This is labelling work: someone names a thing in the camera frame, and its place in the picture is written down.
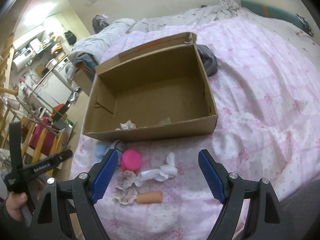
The teal pillow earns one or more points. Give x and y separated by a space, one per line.
270 10

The black hanging clothes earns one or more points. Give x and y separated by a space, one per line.
70 36

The white kitchen cabinet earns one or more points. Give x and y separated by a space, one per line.
56 88

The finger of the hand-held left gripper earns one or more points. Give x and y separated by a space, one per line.
62 156
15 145

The pink suitcase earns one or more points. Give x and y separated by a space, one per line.
41 135

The grey small sock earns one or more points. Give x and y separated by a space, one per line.
119 146

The grey tabby cat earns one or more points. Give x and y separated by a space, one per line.
100 23

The white long sock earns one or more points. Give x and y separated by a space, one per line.
162 171

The pink bow-print blanket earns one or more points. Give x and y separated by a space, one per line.
250 105

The white crumpled sock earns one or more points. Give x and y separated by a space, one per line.
127 125

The white washing machine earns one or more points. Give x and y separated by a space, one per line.
66 68

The blue fluffy sock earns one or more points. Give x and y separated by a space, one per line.
100 150

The cardboard box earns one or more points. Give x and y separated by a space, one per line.
155 90

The beige lace sock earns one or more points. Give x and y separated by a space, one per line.
125 186

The person's left hand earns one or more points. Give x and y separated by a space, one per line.
15 203

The grey printed duvet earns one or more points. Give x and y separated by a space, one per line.
150 22

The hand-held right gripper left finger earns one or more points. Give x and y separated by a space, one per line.
105 177

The yellow wooden frame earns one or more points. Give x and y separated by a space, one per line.
26 142

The white water heater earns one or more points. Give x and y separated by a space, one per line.
19 61

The black patterned cloth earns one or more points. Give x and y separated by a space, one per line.
306 25

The dark striped cloth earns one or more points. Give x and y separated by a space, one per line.
210 60

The teal orange folded blanket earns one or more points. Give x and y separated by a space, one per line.
83 61

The pink sock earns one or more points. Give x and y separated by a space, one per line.
131 159

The tan sock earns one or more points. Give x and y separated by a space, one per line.
150 197

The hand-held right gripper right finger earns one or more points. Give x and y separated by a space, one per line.
212 177

